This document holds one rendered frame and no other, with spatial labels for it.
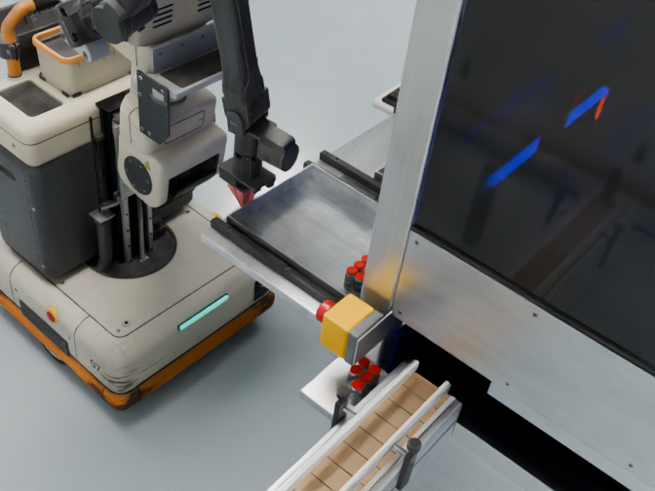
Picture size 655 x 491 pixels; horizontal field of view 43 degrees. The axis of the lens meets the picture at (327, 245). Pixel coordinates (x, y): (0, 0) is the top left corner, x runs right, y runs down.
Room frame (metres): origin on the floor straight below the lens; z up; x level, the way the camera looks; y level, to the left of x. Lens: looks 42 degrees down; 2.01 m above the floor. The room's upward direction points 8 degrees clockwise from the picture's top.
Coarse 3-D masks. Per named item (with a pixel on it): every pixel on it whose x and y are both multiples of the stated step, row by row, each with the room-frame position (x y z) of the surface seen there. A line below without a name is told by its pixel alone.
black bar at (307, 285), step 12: (216, 216) 1.26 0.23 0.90; (216, 228) 1.24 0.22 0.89; (228, 228) 1.24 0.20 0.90; (240, 240) 1.21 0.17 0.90; (252, 252) 1.19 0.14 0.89; (264, 252) 1.18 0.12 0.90; (276, 264) 1.15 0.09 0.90; (288, 276) 1.13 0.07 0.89; (300, 276) 1.13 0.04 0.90; (300, 288) 1.11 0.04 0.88; (312, 288) 1.10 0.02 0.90; (324, 300) 1.08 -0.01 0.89; (336, 300) 1.08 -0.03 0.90
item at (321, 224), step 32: (288, 192) 1.40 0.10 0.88; (320, 192) 1.41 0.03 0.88; (352, 192) 1.40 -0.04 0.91; (256, 224) 1.28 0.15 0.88; (288, 224) 1.29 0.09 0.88; (320, 224) 1.31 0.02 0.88; (352, 224) 1.32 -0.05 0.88; (288, 256) 1.16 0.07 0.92; (320, 256) 1.21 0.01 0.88; (352, 256) 1.22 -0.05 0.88
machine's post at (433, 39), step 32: (416, 0) 0.99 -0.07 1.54; (448, 0) 0.96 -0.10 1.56; (416, 32) 0.98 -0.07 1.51; (448, 32) 0.96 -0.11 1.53; (416, 64) 0.98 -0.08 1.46; (448, 64) 0.96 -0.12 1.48; (416, 96) 0.97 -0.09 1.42; (416, 128) 0.97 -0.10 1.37; (416, 160) 0.96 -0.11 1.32; (384, 192) 0.98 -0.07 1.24; (416, 192) 0.96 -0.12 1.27; (384, 224) 0.98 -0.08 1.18; (384, 256) 0.97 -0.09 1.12; (384, 288) 0.96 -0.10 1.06; (384, 352) 0.96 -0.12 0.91
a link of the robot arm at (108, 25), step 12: (108, 0) 1.37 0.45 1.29; (120, 0) 1.37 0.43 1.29; (132, 0) 1.36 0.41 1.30; (144, 0) 1.38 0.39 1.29; (96, 12) 1.38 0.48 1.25; (108, 12) 1.36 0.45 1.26; (120, 12) 1.36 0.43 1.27; (132, 12) 1.36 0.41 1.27; (156, 12) 1.44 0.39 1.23; (96, 24) 1.39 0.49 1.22; (108, 24) 1.37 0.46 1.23; (120, 24) 1.36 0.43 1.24; (108, 36) 1.38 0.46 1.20; (120, 36) 1.36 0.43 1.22
